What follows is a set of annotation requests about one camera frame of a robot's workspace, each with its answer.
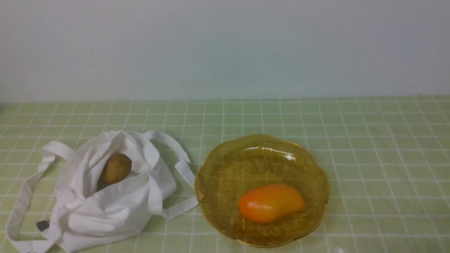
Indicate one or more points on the white cloth tote bag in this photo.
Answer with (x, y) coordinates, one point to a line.
(85, 217)

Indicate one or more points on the orange mango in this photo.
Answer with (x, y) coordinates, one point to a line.
(266, 204)

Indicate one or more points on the brown round fruit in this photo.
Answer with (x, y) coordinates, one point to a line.
(116, 169)

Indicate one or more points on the green checkered tablecloth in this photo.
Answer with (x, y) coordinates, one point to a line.
(387, 159)

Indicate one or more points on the amber glass bowl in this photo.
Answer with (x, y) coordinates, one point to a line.
(237, 167)

